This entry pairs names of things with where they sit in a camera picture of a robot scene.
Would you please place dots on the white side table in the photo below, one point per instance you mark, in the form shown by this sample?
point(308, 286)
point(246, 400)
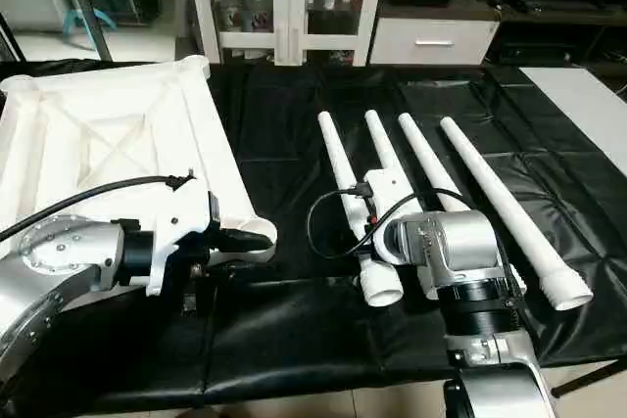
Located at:
point(583, 110)

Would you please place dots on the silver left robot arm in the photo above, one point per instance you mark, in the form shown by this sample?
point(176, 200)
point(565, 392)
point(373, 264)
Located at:
point(59, 261)

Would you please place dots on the white drawer unit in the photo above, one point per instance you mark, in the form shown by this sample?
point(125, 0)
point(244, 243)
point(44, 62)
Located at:
point(431, 41)

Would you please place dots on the black table mat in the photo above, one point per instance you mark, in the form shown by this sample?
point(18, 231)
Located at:
point(294, 340)

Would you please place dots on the white plastic table leg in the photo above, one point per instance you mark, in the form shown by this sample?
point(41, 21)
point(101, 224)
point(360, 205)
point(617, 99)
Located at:
point(426, 159)
point(505, 203)
point(338, 159)
point(382, 149)

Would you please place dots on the blue plastic stool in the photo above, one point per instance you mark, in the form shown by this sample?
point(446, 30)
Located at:
point(78, 26)

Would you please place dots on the black stand leg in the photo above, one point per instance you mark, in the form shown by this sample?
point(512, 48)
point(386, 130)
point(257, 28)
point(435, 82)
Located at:
point(588, 379)

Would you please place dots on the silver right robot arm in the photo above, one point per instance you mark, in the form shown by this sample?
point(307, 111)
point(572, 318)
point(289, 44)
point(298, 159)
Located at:
point(460, 261)

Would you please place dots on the white plastic table top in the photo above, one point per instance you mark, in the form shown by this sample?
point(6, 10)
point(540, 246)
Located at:
point(98, 144)

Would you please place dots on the white glass door cabinet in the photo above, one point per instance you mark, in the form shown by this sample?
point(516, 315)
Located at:
point(284, 7)

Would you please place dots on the grey metal frame post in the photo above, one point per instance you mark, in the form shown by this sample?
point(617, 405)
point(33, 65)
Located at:
point(83, 7)
point(10, 41)

